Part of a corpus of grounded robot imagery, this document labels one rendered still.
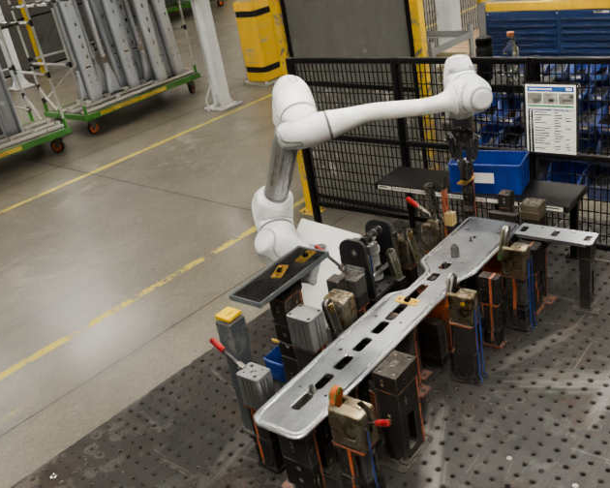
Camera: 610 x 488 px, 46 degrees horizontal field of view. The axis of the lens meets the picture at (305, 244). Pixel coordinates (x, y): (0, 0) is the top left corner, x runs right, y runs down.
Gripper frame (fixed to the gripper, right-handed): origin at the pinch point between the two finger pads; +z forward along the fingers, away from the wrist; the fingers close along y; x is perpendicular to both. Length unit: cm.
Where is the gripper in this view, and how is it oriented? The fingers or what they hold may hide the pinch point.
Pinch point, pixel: (465, 169)
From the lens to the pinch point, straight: 271.0
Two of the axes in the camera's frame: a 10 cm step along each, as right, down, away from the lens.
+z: 1.6, 8.9, 4.4
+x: 6.0, -4.4, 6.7
